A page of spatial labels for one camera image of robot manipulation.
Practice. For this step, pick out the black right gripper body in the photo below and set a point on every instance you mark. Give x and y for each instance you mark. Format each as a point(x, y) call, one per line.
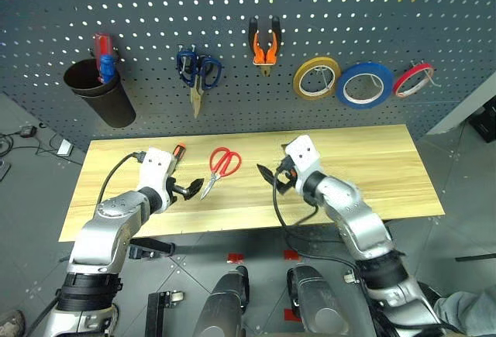
point(284, 166)

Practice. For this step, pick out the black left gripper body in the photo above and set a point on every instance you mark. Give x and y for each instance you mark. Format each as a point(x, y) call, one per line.
point(176, 190)

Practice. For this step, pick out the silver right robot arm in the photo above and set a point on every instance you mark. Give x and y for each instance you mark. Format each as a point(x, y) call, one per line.
point(348, 213)

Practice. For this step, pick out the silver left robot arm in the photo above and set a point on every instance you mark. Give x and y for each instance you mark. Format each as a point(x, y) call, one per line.
point(104, 228)

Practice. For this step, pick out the yellow tape roll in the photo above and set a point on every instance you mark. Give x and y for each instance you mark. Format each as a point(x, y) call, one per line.
point(300, 75)

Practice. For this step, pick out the metal tape hook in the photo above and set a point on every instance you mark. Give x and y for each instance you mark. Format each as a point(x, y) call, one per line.
point(323, 75)
point(430, 77)
point(375, 80)

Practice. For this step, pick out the blue tape roll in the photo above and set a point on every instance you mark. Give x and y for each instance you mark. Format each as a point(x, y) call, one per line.
point(366, 67)

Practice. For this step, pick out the red tape roll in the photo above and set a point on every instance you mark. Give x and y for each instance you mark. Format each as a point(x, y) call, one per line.
point(407, 75)

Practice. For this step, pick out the grey perforated metal pegboard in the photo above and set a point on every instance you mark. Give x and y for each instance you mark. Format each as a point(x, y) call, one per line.
point(240, 0)

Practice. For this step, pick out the orange and black screwdriver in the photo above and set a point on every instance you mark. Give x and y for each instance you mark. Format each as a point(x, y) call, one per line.
point(178, 153)

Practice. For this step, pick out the black cup holder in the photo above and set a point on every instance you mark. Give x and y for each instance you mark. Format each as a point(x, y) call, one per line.
point(112, 104)

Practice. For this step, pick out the dark rounded robot shape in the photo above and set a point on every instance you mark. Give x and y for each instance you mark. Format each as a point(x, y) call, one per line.
point(317, 302)
point(221, 302)

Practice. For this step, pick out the orange and black pliers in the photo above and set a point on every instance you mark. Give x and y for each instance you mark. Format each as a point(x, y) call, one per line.
point(264, 56)

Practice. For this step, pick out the small white box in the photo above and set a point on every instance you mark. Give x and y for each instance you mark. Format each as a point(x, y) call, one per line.
point(64, 147)

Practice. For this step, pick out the metal scissors hook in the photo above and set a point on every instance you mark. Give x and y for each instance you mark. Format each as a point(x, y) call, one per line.
point(186, 52)

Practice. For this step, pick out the black power adapter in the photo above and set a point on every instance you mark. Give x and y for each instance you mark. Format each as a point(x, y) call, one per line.
point(28, 131)

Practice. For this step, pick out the grey partition panel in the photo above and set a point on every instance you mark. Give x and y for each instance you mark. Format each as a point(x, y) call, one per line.
point(465, 106)

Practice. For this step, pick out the black floor bar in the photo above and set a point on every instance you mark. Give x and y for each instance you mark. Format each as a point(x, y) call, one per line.
point(476, 257)

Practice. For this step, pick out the black box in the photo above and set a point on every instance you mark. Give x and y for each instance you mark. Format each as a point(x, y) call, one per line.
point(484, 122)

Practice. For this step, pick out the person's brown shoe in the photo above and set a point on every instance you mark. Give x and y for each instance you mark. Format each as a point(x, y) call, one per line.
point(11, 323)

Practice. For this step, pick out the person's grey clothed limb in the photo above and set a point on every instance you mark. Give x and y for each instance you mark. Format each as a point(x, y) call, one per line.
point(469, 311)

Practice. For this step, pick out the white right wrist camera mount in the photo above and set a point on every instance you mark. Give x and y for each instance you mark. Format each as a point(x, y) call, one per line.
point(304, 155)

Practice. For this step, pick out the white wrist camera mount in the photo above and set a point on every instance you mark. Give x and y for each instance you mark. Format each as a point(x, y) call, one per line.
point(155, 166)
point(304, 155)

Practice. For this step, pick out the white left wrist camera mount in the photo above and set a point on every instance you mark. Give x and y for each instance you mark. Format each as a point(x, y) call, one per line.
point(155, 166)

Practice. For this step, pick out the black caster frame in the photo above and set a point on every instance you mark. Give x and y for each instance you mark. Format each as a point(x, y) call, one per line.
point(155, 313)

